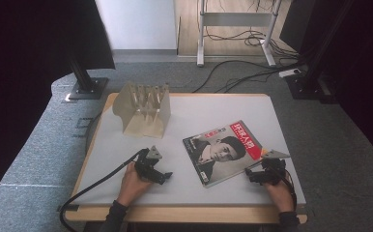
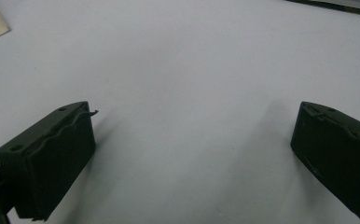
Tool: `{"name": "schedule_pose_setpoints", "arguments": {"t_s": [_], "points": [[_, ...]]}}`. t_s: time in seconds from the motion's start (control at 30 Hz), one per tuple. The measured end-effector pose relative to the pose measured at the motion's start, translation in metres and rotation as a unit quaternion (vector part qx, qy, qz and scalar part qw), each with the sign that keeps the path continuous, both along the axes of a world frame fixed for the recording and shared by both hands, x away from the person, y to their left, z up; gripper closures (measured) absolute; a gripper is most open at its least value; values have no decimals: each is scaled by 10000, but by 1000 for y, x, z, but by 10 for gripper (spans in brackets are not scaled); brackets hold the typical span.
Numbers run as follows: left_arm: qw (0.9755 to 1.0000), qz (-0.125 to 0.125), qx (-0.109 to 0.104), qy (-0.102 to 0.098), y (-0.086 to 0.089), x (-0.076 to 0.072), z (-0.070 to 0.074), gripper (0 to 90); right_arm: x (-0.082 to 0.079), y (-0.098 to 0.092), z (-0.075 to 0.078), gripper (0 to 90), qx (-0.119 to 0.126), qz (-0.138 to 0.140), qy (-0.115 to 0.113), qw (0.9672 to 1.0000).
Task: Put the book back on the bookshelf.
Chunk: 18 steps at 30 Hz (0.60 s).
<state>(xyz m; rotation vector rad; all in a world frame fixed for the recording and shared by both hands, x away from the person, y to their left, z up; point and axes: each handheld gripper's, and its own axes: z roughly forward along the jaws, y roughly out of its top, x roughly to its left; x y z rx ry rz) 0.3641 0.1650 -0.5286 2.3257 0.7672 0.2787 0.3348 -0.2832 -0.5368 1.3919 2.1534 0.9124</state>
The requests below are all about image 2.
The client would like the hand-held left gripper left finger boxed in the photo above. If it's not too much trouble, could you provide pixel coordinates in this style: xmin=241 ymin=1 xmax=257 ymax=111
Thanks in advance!
xmin=0 ymin=101 xmax=99 ymax=222

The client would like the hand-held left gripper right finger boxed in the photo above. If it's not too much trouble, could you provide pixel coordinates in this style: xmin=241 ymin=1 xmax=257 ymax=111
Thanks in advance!
xmin=290 ymin=101 xmax=360 ymax=220

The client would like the dark table edge strip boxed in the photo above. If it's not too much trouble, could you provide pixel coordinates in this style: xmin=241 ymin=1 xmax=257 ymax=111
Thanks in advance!
xmin=284 ymin=0 xmax=360 ymax=19

